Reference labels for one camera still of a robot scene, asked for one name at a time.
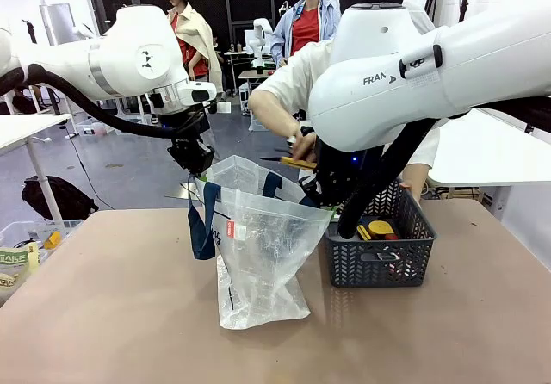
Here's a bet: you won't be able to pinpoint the yellow tape measure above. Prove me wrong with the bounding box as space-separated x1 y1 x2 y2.
368 220 396 237

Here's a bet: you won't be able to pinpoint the clear shopping bag navy handles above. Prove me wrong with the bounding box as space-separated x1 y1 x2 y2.
187 154 335 331

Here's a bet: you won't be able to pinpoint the person's right forearm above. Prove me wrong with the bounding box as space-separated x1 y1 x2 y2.
248 87 303 140

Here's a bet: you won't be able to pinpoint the person's left forearm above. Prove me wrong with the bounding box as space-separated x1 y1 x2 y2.
402 162 432 185

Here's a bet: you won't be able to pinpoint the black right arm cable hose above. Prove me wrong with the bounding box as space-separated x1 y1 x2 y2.
337 99 551 238

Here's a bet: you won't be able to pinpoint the mannequin in beige coat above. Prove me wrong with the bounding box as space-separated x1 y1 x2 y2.
156 0 225 96

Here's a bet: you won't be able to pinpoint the person's right hand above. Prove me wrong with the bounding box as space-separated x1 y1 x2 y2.
286 131 319 164

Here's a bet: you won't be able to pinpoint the dark grey plastic basket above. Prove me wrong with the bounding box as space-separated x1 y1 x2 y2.
325 179 438 289

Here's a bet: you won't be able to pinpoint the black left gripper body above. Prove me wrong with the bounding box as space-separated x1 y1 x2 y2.
166 137 215 175

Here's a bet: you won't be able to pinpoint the person's left hand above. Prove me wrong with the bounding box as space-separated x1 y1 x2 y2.
399 179 424 207

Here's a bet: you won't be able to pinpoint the white table with white legs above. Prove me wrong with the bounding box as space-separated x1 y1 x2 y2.
0 112 74 232

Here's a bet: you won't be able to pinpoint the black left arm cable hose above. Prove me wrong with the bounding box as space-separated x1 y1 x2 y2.
0 63 207 140

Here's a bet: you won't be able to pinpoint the grey background work table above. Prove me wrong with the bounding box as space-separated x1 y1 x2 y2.
238 68 277 97

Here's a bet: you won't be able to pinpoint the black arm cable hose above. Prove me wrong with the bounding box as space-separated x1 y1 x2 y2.
337 99 551 238
0 63 207 140

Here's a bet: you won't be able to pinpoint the white standing board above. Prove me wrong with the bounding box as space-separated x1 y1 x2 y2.
39 3 79 47

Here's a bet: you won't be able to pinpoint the person body white shirt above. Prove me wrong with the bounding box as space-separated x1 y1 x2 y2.
248 0 441 170

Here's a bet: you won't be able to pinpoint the green labelled paper packet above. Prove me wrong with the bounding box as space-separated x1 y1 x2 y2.
0 241 41 304

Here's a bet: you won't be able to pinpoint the clear plastic storage bin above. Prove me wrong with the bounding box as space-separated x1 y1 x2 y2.
0 219 85 264

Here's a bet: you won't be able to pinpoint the person in blue shirt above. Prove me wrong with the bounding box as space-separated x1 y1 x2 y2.
269 0 342 69

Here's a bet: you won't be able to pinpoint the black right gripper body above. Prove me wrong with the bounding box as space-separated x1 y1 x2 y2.
315 138 376 207

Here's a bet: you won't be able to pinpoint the black backpack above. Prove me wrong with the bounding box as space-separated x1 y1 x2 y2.
21 175 100 221

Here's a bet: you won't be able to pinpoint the large white table top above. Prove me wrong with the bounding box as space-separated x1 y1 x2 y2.
425 108 551 187

